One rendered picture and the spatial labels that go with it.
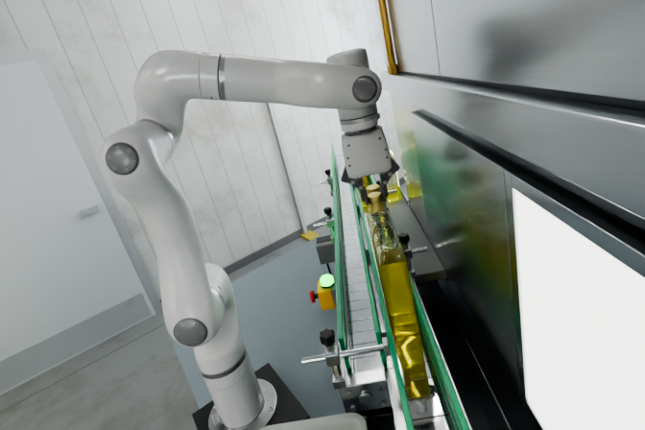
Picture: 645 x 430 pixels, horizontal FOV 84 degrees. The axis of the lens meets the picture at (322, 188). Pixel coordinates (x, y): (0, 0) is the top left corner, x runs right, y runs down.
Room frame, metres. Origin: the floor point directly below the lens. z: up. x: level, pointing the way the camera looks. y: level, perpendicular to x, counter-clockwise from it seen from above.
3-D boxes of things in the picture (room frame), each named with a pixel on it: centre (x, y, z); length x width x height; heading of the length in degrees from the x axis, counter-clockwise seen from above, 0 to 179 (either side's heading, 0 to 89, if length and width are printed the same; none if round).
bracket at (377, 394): (0.54, 0.02, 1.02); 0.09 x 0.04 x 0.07; 85
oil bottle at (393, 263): (0.65, -0.10, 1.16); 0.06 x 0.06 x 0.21; 84
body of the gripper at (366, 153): (0.77, -0.11, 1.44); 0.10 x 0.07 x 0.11; 85
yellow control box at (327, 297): (0.98, 0.06, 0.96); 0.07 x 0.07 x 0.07; 85
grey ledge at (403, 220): (1.30, -0.27, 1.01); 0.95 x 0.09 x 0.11; 175
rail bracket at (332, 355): (0.54, 0.03, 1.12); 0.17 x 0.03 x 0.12; 85
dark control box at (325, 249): (1.26, 0.04, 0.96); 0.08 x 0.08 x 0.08; 85
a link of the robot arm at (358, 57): (0.77, -0.11, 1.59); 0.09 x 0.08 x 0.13; 2
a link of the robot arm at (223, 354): (0.79, 0.35, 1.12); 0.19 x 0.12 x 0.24; 2
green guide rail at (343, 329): (1.44, -0.05, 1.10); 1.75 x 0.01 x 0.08; 175
